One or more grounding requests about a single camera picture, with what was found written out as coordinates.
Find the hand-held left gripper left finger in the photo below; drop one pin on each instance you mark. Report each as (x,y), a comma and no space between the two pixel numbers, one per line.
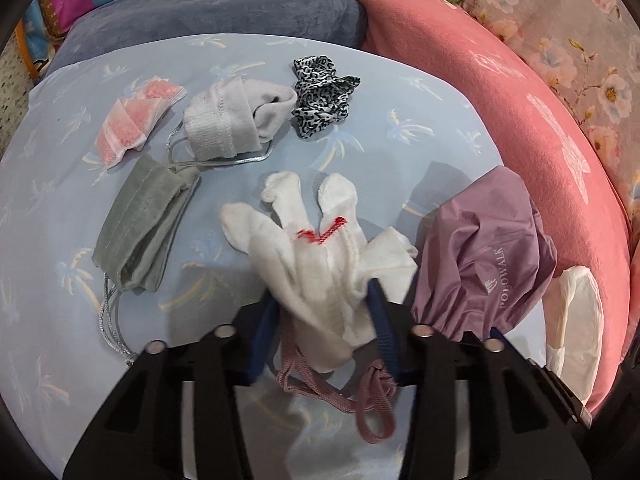
(264,330)

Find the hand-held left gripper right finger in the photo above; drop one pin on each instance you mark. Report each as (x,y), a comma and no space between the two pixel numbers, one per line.
(382,325)

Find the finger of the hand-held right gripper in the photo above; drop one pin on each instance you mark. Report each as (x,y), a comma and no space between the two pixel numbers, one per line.
(562,392)

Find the white lined waste bin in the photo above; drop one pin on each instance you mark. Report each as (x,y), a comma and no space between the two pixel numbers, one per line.
(575,320)

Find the white knit glove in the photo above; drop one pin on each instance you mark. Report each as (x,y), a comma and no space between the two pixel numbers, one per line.
(310,270)

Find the light grey sock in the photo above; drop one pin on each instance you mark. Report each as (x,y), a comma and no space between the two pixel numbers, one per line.
(220,120)

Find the leopard print scrunchie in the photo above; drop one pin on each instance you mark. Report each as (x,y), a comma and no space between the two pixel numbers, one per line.
(320,95)

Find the pink sachet packet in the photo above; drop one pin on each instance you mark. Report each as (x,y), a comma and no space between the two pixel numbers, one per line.
(160,92)
(120,130)

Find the pink fleece blanket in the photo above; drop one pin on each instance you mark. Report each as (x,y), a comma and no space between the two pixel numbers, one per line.
(500,100)

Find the blue-grey sofa cushion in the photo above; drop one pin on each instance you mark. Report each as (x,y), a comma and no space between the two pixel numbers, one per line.
(225,10)

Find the grey floral cloth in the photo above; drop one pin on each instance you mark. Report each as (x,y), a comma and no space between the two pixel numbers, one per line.
(575,35)

